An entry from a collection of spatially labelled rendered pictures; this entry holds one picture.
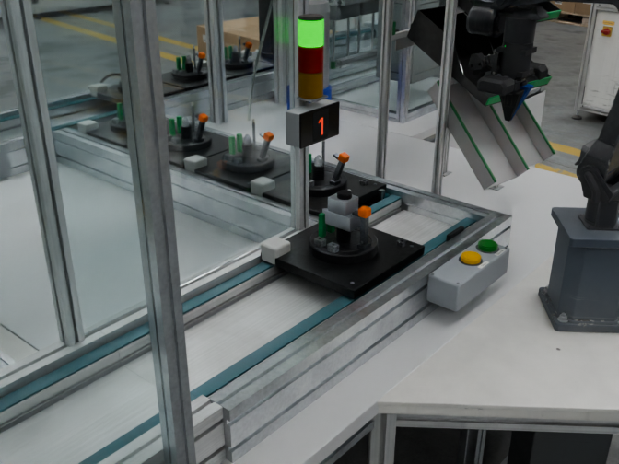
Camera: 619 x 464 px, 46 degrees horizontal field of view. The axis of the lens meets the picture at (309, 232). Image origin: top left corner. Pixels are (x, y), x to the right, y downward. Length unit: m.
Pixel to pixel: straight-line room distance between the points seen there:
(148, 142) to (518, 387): 0.82
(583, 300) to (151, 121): 0.97
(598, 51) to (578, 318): 4.45
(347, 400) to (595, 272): 0.53
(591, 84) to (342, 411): 4.88
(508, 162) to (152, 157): 1.23
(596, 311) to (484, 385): 0.30
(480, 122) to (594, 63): 4.02
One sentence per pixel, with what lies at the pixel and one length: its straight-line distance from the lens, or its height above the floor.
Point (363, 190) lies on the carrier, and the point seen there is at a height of 0.97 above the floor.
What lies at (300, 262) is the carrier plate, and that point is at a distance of 1.44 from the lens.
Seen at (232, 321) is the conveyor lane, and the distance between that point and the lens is 1.36.
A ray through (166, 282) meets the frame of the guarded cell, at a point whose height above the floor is 1.24.
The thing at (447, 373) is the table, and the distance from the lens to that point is 1.34.
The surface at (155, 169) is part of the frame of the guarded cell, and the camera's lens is 0.79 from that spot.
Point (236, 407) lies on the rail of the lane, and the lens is 1.10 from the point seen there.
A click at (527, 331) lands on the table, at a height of 0.86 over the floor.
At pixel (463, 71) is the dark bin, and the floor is 1.24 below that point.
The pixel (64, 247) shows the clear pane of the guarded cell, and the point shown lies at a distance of 0.77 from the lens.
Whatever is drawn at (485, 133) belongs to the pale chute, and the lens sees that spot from 1.87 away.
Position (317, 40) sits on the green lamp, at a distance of 1.44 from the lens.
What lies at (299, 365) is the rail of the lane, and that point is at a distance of 1.18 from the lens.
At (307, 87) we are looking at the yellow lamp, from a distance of 1.45.
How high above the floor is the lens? 1.65
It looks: 26 degrees down
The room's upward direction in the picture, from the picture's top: straight up
